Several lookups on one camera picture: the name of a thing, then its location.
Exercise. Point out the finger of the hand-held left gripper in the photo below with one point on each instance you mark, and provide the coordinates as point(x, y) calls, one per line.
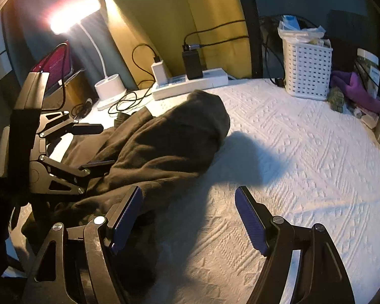
point(69, 166)
point(88, 129)

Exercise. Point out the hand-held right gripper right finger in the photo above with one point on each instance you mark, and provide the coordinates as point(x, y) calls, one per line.
point(251, 221)

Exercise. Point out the bundle of plastic packets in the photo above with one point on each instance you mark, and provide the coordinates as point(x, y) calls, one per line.
point(291, 23)

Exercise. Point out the white desk lamp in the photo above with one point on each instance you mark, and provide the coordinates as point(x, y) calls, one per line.
point(109, 90)

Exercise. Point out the black metal pole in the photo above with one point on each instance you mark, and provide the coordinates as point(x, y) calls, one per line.
point(251, 22)

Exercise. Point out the white textured bedspread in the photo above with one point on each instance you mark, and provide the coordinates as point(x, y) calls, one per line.
point(288, 164)

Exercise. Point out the white printed box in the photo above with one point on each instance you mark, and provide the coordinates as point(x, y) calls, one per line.
point(369, 66)

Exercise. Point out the tablet with red screen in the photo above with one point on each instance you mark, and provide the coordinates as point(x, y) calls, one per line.
point(52, 65)

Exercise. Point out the dark olive printed t-shirt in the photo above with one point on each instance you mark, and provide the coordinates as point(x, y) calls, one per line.
point(164, 139)

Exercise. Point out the yellow curtain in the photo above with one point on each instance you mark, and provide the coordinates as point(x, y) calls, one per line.
point(177, 6)

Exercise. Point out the black plug charger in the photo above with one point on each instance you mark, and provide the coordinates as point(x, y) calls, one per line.
point(191, 65)

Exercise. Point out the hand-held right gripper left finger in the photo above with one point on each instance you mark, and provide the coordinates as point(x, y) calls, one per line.
point(126, 218)

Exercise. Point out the white plug charger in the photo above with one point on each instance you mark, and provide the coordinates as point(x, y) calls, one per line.
point(160, 72)

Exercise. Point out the white power strip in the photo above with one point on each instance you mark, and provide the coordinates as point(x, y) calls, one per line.
point(209, 80)

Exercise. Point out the white plastic basket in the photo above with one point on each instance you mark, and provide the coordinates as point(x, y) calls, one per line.
point(307, 69)

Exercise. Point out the green patterned pouch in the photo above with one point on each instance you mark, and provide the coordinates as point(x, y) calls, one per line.
point(335, 98)

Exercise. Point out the purple cloth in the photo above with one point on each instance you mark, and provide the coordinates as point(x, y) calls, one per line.
point(357, 88)

